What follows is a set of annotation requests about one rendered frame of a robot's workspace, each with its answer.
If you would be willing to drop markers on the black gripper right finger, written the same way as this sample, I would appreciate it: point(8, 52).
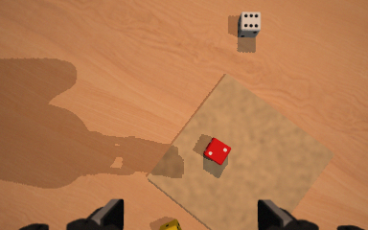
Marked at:
point(272, 217)

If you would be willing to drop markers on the red die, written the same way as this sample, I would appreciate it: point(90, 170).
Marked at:
point(217, 151)

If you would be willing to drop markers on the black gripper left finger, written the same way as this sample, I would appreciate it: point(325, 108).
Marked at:
point(109, 217)

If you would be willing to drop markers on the white die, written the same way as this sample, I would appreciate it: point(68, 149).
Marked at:
point(249, 24)

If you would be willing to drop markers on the tan flat mat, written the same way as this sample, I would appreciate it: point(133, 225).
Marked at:
point(270, 158)

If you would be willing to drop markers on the yellow die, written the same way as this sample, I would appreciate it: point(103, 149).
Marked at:
point(172, 225)

